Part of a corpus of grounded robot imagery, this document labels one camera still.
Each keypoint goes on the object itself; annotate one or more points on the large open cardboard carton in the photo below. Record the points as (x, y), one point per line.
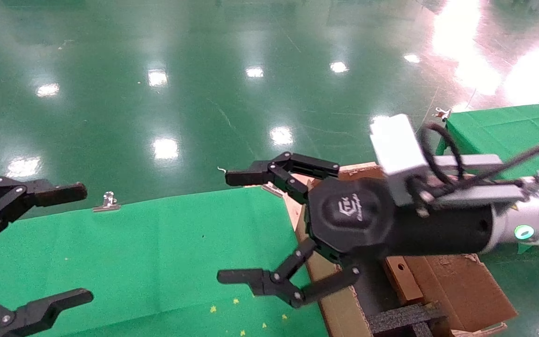
(461, 290)

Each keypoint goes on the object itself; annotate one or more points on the green cloth side table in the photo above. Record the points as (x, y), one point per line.
(484, 131)

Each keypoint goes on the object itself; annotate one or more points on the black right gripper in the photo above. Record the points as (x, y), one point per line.
(344, 220)

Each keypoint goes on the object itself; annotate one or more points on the metal binder clip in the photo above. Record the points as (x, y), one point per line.
(108, 202)
(441, 113)
(273, 190)

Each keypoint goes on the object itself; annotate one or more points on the large green table cloth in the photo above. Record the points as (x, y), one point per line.
(157, 243)

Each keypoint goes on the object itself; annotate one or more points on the white grey right wrist camera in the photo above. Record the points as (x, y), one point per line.
(396, 154)

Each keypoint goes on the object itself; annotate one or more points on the black foam insert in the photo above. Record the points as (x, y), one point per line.
(405, 318)

